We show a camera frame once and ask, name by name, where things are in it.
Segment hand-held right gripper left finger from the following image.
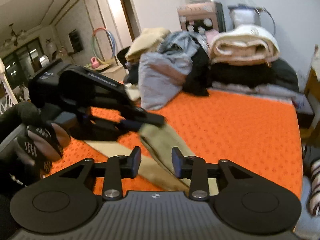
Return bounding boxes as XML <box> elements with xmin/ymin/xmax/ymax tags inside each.
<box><xmin>59</xmin><ymin>146</ymin><xmax>142</xmax><ymax>201</ymax></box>

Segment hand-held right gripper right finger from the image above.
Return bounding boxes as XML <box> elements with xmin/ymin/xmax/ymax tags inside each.
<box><xmin>171</xmin><ymin>147</ymin><xmax>253</xmax><ymax>201</ymax></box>

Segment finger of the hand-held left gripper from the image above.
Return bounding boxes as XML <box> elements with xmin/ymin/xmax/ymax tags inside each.
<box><xmin>87</xmin><ymin>116</ymin><xmax>141</xmax><ymax>133</ymax></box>
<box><xmin>122</xmin><ymin>109</ymin><xmax>166</xmax><ymax>126</ymax></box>

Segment pale khaki pants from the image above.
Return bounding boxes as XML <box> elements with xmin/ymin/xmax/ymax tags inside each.
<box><xmin>85</xmin><ymin>124</ymin><xmax>218</xmax><ymax>196</ymax></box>

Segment person's left forearm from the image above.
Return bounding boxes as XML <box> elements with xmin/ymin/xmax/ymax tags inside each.
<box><xmin>0</xmin><ymin>102</ymin><xmax>43</xmax><ymax>143</ymax></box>

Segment person's left hand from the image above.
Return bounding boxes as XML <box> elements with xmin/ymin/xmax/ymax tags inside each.
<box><xmin>14</xmin><ymin>122</ymin><xmax>72</xmax><ymax>178</ymax></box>

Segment low beige cabinet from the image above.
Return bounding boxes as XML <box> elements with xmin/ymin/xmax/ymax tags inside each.
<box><xmin>84</xmin><ymin>62</ymin><xmax>126</xmax><ymax>81</ymax></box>

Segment lilac grey garment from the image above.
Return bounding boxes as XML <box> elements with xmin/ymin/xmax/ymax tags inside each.
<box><xmin>138</xmin><ymin>52</ymin><xmax>193</xmax><ymax>111</ymax></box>

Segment dark grey garment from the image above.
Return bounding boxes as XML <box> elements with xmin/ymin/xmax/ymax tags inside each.
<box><xmin>123</xmin><ymin>64</ymin><xmax>140</xmax><ymax>85</ymax></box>

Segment black garment on chair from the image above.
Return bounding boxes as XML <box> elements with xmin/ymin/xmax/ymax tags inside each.
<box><xmin>117</xmin><ymin>46</ymin><xmax>132</xmax><ymax>68</ymax></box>

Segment colourful hula hoop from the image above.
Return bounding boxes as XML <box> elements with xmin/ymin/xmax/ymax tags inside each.
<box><xmin>91</xmin><ymin>28</ymin><xmax>117</xmax><ymax>65</ymax></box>

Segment black crumpled garment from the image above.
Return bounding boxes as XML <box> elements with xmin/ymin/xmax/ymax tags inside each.
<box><xmin>183</xmin><ymin>46</ymin><xmax>212</xmax><ymax>97</ymax></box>

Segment orange patterned table mat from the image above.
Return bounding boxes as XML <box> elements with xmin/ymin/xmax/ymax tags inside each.
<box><xmin>41</xmin><ymin>80</ymin><xmax>305</xmax><ymax>201</ymax></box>

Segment dark window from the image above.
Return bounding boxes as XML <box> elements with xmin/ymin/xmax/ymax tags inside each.
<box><xmin>0</xmin><ymin>37</ymin><xmax>43</xmax><ymax>81</ymax></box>

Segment tan folded garment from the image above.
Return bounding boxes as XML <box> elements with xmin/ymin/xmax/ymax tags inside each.
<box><xmin>124</xmin><ymin>28</ymin><xmax>172</xmax><ymax>63</ymax></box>

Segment blue grey crumpled garment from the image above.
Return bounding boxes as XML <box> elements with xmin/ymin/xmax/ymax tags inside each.
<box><xmin>158</xmin><ymin>30</ymin><xmax>201</xmax><ymax>56</ymax></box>

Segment ceiling chandelier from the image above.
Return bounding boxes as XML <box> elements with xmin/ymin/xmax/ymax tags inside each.
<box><xmin>2</xmin><ymin>23</ymin><xmax>27</xmax><ymax>47</ymax></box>

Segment black folded garment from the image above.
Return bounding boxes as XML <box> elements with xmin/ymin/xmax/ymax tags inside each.
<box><xmin>209</xmin><ymin>62</ymin><xmax>276</xmax><ymax>88</ymax></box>

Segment pink garment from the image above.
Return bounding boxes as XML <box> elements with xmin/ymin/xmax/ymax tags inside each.
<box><xmin>204</xmin><ymin>29</ymin><xmax>221</xmax><ymax>43</ymax></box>

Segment grey folded bedding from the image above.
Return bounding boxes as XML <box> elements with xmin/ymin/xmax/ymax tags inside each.
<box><xmin>212</xmin><ymin>81</ymin><xmax>301</xmax><ymax>101</ymax></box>

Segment pink water dispenser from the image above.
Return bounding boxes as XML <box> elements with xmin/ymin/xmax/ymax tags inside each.
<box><xmin>177</xmin><ymin>2</ymin><xmax>226</xmax><ymax>34</ymax></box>

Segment white rolled blanket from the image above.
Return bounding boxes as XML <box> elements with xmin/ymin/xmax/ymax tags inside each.
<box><xmin>208</xmin><ymin>24</ymin><xmax>281</xmax><ymax>66</ymax></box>

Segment dark charcoal garment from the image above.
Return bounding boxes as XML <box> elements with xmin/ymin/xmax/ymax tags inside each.
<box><xmin>271</xmin><ymin>58</ymin><xmax>300</xmax><ymax>93</ymax></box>

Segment striped garment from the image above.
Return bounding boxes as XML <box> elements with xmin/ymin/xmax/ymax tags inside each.
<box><xmin>306</xmin><ymin>157</ymin><xmax>320</xmax><ymax>217</ymax></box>

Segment wooden chair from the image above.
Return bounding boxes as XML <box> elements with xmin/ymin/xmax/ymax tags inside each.
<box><xmin>303</xmin><ymin>43</ymin><xmax>320</xmax><ymax>140</ymax></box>

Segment white cloth on chair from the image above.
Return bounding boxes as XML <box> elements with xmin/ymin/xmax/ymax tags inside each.
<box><xmin>311</xmin><ymin>44</ymin><xmax>320</xmax><ymax>76</ymax></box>

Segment black wall television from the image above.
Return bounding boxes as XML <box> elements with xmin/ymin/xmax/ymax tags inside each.
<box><xmin>68</xmin><ymin>29</ymin><xmax>83</xmax><ymax>54</ymax></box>

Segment wooden door frame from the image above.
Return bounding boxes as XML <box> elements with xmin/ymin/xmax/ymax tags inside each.
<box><xmin>117</xmin><ymin>0</ymin><xmax>141</xmax><ymax>43</ymax></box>

